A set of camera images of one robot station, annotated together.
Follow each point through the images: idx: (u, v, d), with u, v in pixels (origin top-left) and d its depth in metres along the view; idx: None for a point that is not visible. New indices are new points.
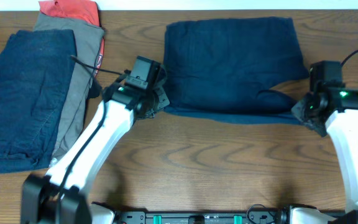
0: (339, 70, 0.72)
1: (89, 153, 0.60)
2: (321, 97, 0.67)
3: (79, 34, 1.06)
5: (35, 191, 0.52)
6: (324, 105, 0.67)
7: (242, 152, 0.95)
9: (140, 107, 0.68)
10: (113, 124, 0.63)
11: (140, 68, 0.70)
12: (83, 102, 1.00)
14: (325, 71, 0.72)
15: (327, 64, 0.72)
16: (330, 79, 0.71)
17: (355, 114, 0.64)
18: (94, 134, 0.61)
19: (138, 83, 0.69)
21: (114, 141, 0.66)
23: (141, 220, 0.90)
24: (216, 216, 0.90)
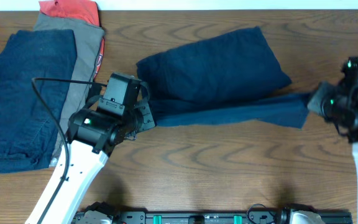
0: None
1: (53, 214, 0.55)
2: (357, 115, 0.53)
3: (79, 35, 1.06)
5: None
6: None
7: (242, 153, 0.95)
9: (113, 137, 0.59)
10: (76, 178, 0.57)
11: (115, 88, 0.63)
12: (83, 102, 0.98)
14: None
15: None
16: None
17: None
18: (55, 193, 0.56)
19: (113, 106, 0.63)
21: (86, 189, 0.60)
23: (141, 219, 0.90)
24: (216, 216, 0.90)
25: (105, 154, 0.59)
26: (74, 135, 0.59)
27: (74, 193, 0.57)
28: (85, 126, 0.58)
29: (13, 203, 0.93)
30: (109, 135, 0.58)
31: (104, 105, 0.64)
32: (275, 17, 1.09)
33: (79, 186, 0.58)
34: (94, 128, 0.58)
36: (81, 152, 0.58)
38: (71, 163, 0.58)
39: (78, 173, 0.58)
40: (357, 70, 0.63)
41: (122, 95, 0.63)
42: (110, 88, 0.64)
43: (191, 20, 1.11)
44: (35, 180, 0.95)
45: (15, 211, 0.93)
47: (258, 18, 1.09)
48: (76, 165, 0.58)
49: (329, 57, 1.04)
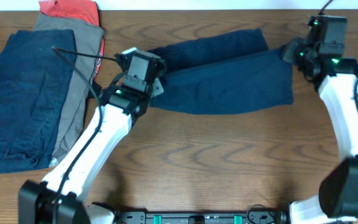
0: (342, 26, 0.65)
1: (85, 158, 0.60)
2: (317, 64, 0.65)
3: (79, 34, 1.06)
5: (30, 199, 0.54)
6: (317, 73, 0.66)
7: (242, 153, 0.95)
9: (138, 110, 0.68)
10: (109, 132, 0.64)
11: (138, 66, 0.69)
12: (83, 102, 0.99)
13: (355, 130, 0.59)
14: (327, 32, 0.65)
15: (332, 25, 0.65)
16: (330, 40, 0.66)
17: (343, 79, 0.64)
18: (90, 140, 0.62)
19: (136, 83, 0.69)
21: (112, 145, 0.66)
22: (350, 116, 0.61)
23: (141, 220, 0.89)
24: (216, 216, 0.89)
25: (130, 123, 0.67)
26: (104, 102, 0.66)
27: (105, 146, 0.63)
28: (115, 96, 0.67)
29: (13, 203, 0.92)
30: (135, 109, 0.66)
31: (127, 81, 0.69)
32: (276, 17, 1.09)
33: (109, 141, 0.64)
34: (122, 100, 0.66)
36: (114, 113, 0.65)
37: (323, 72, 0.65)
38: (104, 120, 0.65)
39: (110, 126, 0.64)
40: (320, 27, 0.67)
41: (145, 72, 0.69)
42: (133, 65, 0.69)
43: (191, 20, 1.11)
44: (35, 180, 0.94)
45: (13, 211, 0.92)
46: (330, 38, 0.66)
47: (258, 17, 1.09)
48: (108, 122, 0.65)
49: None
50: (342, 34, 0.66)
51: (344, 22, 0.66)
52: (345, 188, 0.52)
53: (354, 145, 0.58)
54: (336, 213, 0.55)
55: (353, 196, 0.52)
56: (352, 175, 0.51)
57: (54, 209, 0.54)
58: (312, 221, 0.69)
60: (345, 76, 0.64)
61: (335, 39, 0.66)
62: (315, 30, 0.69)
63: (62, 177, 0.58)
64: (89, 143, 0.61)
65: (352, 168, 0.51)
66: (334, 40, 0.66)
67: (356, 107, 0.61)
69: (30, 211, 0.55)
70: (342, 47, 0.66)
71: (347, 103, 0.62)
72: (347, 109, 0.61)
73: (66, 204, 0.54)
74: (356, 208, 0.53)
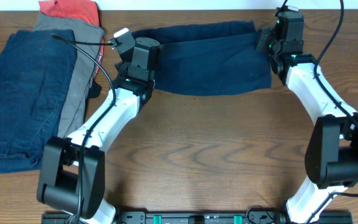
0: (298, 26, 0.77)
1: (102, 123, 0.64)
2: (280, 63, 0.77)
3: (79, 34, 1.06)
5: (55, 152, 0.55)
6: (281, 70, 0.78)
7: (242, 153, 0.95)
9: (145, 97, 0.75)
10: (122, 106, 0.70)
11: (140, 56, 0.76)
12: (83, 101, 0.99)
13: (322, 97, 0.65)
14: (288, 32, 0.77)
15: (292, 25, 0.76)
16: (291, 38, 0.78)
17: (303, 65, 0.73)
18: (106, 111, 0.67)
19: (141, 71, 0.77)
21: (123, 122, 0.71)
22: (315, 88, 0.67)
23: (141, 220, 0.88)
24: (216, 216, 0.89)
25: (137, 107, 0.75)
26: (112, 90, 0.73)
27: (119, 116, 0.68)
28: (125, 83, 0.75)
29: (13, 203, 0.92)
30: (141, 95, 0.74)
31: (133, 71, 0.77)
32: (275, 17, 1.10)
33: (122, 115, 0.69)
34: (128, 88, 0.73)
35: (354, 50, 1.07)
36: (127, 93, 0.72)
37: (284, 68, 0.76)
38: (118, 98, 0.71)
39: (123, 102, 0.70)
40: (281, 26, 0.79)
41: (146, 61, 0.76)
42: (136, 55, 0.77)
43: (191, 20, 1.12)
44: (35, 179, 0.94)
45: (13, 211, 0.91)
46: (290, 36, 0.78)
47: (258, 18, 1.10)
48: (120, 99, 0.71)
49: (327, 58, 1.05)
50: (300, 32, 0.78)
51: (301, 20, 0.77)
52: (324, 146, 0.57)
53: (323, 107, 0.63)
54: (322, 177, 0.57)
55: (333, 153, 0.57)
56: (327, 131, 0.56)
57: (79, 160, 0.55)
58: (307, 206, 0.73)
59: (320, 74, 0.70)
60: (306, 63, 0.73)
61: (294, 37, 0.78)
62: (277, 28, 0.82)
63: (86, 134, 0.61)
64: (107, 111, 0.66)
65: (326, 125, 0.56)
66: (293, 38, 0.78)
67: (318, 82, 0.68)
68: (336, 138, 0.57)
69: (53, 165, 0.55)
70: (301, 43, 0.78)
71: (311, 80, 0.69)
72: (311, 84, 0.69)
73: (89, 154, 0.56)
74: (338, 169, 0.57)
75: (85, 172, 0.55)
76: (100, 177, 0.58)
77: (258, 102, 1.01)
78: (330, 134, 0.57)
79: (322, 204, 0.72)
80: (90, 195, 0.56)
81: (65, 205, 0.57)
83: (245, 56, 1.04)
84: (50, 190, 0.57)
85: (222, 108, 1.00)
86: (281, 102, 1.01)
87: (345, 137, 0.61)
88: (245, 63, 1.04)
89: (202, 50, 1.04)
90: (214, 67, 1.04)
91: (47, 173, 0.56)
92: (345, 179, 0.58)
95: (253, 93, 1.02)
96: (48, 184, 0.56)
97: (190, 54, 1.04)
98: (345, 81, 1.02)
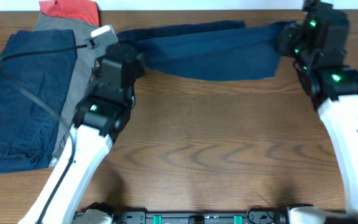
0: (339, 37, 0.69)
1: (62, 193, 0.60)
2: (315, 83, 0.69)
3: (79, 35, 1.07)
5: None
6: (317, 91, 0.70)
7: (242, 153, 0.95)
9: (118, 125, 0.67)
10: (84, 160, 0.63)
11: (110, 71, 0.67)
12: None
13: None
14: (327, 42, 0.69)
15: (332, 30, 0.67)
16: (330, 49, 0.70)
17: (347, 101, 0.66)
18: (64, 173, 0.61)
19: (112, 91, 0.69)
21: (91, 172, 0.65)
22: None
23: (141, 219, 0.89)
24: (216, 216, 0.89)
25: (110, 140, 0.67)
26: (81, 121, 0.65)
27: (80, 176, 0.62)
28: (91, 112, 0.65)
29: (13, 203, 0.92)
30: (114, 122, 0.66)
31: (104, 91, 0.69)
32: (275, 17, 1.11)
33: (86, 170, 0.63)
34: (99, 116, 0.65)
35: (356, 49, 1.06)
36: (87, 135, 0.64)
37: (322, 90, 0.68)
38: (78, 148, 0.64)
39: (84, 154, 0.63)
40: (316, 32, 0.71)
41: (119, 78, 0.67)
42: (105, 70, 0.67)
43: (191, 20, 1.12)
44: (35, 179, 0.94)
45: (14, 211, 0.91)
46: (330, 46, 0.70)
47: (257, 18, 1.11)
48: (82, 149, 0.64)
49: None
50: (340, 43, 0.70)
51: (345, 25, 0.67)
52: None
53: None
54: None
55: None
56: None
57: None
58: None
59: None
60: (348, 98, 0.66)
61: (335, 48, 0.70)
62: (312, 33, 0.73)
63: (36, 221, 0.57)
64: (64, 177, 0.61)
65: None
66: (334, 48, 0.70)
67: None
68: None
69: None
70: (342, 54, 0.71)
71: (353, 135, 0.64)
72: (353, 145, 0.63)
73: None
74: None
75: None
76: None
77: (258, 102, 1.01)
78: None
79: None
80: None
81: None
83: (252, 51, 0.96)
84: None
85: (222, 108, 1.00)
86: (281, 102, 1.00)
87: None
88: (255, 60, 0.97)
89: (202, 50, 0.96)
90: (214, 58, 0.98)
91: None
92: None
95: (253, 93, 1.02)
96: None
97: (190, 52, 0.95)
98: None
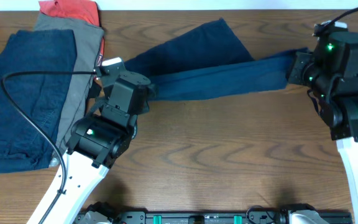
0: None
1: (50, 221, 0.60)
2: (339, 114, 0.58)
3: (79, 34, 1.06)
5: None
6: (339, 121, 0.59)
7: (242, 153, 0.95)
9: (115, 150, 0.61)
10: (73, 193, 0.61)
11: (120, 95, 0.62)
12: (83, 101, 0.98)
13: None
14: (348, 65, 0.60)
15: (353, 54, 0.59)
16: (352, 74, 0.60)
17: None
18: (52, 204, 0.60)
19: (119, 114, 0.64)
21: (84, 200, 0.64)
22: None
23: (141, 220, 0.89)
24: (216, 216, 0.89)
25: (105, 167, 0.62)
26: (75, 146, 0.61)
27: (69, 207, 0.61)
28: (87, 137, 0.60)
29: (13, 203, 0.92)
30: (110, 148, 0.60)
31: (109, 112, 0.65)
32: (276, 17, 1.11)
33: (75, 201, 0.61)
34: (97, 140, 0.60)
35: None
36: (79, 162, 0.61)
37: (345, 122, 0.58)
38: (70, 176, 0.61)
39: (73, 186, 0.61)
40: (335, 54, 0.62)
41: (128, 102, 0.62)
42: (116, 93, 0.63)
43: (192, 20, 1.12)
44: (35, 179, 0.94)
45: (15, 211, 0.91)
46: (351, 72, 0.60)
47: (258, 18, 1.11)
48: (73, 178, 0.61)
49: None
50: None
51: None
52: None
53: None
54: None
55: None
56: None
57: None
58: None
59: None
60: None
61: None
62: (330, 56, 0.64)
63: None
64: (51, 208, 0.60)
65: None
66: (357, 74, 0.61)
67: None
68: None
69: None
70: None
71: None
72: None
73: None
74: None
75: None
76: None
77: (258, 102, 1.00)
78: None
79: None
80: None
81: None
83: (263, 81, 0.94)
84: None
85: (222, 107, 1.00)
86: (281, 101, 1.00)
87: None
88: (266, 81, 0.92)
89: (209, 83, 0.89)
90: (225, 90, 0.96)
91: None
92: None
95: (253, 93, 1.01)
96: None
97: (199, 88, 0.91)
98: None
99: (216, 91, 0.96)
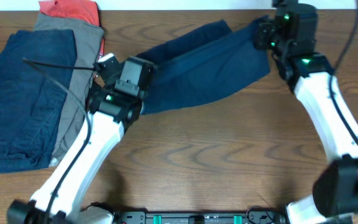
0: (313, 27, 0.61)
1: (75, 171, 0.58)
2: (289, 67, 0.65)
3: (79, 35, 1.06)
5: (19, 219, 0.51)
6: (289, 76, 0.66)
7: (242, 153, 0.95)
9: (130, 116, 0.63)
10: (99, 142, 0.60)
11: (132, 70, 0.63)
12: (83, 101, 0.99)
13: (341, 135, 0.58)
14: (299, 33, 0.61)
15: (306, 24, 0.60)
16: (303, 39, 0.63)
17: (317, 77, 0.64)
18: (78, 155, 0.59)
19: (129, 88, 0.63)
21: (105, 154, 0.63)
22: (327, 111, 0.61)
23: (141, 220, 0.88)
24: (216, 216, 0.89)
25: (122, 129, 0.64)
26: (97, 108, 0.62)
27: (95, 158, 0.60)
28: (106, 101, 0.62)
29: None
30: (127, 112, 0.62)
31: (120, 87, 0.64)
32: None
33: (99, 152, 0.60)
34: (114, 105, 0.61)
35: (354, 50, 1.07)
36: (102, 122, 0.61)
37: (296, 76, 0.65)
38: (94, 131, 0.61)
39: (100, 138, 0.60)
40: (291, 23, 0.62)
41: (138, 76, 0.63)
42: (126, 68, 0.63)
43: (191, 20, 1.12)
44: (35, 179, 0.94)
45: None
46: (301, 37, 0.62)
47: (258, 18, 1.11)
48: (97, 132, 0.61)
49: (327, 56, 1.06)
50: (314, 30, 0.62)
51: (315, 17, 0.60)
52: (339, 188, 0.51)
53: (339, 143, 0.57)
54: (332, 212, 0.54)
55: (347, 194, 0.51)
56: (342, 175, 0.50)
57: None
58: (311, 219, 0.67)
59: (335, 93, 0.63)
60: (318, 75, 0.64)
61: (307, 38, 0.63)
62: (287, 24, 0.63)
63: (51, 194, 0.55)
64: (78, 156, 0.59)
65: (342, 168, 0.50)
66: (306, 39, 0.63)
67: (334, 106, 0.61)
68: (352, 185, 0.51)
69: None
70: (313, 43, 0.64)
71: (325, 102, 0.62)
72: (326, 111, 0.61)
73: None
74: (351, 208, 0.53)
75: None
76: None
77: (258, 102, 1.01)
78: (345, 181, 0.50)
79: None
80: None
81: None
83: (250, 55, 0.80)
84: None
85: (222, 107, 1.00)
86: (281, 101, 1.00)
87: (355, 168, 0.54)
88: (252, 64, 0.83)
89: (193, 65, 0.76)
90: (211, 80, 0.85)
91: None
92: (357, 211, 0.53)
95: (253, 93, 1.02)
96: None
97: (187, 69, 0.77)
98: (344, 81, 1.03)
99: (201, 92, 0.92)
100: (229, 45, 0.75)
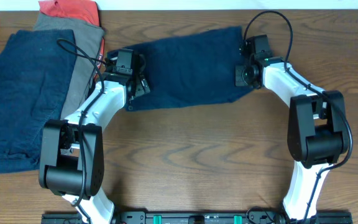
0: (266, 42, 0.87)
1: (97, 104, 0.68)
2: (255, 67, 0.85)
3: (79, 34, 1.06)
5: (54, 133, 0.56)
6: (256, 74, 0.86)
7: (242, 152, 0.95)
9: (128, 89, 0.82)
10: (111, 94, 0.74)
11: (123, 58, 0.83)
12: (83, 102, 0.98)
13: (298, 84, 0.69)
14: (256, 46, 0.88)
15: (258, 40, 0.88)
16: (260, 50, 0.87)
17: (275, 64, 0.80)
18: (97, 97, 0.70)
19: (124, 70, 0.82)
21: (115, 108, 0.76)
22: (286, 77, 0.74)
23: (141, 220, 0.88)
24: (216, 216, 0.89)
25: (122, 98, 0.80)
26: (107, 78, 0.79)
27: (109, 101, 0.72)
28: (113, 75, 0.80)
29: (14, 202, 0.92)
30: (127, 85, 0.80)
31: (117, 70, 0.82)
32: (276, 17, 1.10)
33: (113, 101, 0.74)
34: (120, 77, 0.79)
35: (354, 50, 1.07)
36: (115, 83, 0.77)
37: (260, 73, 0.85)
38: (107, 88, 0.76)
39: (114, 91, 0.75)
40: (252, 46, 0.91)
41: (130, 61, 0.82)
42: (122, 58, 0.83)
43: (191, 20, 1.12)
44: (35, 179, 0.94)
45: (15, 211, 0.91)
46: (259, 49, 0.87)
47: (258, 18, 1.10)
48: (108, 88, 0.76)
49: (328, 56, 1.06)
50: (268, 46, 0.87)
51: (265, 37, 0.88)
52: (298, 117, 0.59)
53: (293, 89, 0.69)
54: (304, 154, 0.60)
55: (306, 123, 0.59)
56: (300, 109, 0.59)
57: (80, 138, 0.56)
58: (300, 188, 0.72)
59: (289, 68, 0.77)
60: (278, 63, 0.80)
61: (264, 49, 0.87)
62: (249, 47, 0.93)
63: (81, 114, 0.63)
64: (97, 98, 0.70)
65: (299, 104, 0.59)
66: (263, 50, 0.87)
67: (290, 74, 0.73)
68: (309, 113, 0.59)
69: (54, 145, 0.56)
70: (270, 53, 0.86)
71: (283, 74, 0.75)
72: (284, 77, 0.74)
73: (88, 131, 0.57)
74: (318, 145, 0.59)
75: (87, 149, 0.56)
76: (100, 161, 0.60)
77: (258, 102, 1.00)
78: (302, 111, 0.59)
79: (314, 186, 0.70)
80: (92, 170, 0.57)
81: (68, 186, 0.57)
83: (225, 60, 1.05)
84: (51, 175, 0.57)
85: (222, 107, 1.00)
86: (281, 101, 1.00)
87: (321, 116, 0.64)
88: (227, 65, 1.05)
89: (184, 61, 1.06)
90: (197, 74, 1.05)
91: (48, 156, 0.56)
92: (326, 153, 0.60)
95: (253, 93, 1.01)
96: (50, 168, 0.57)
97: (175, 64, 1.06)
98: (344, 80, 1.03)
99: (192, 84, 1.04)
100: (218, 48, 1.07)
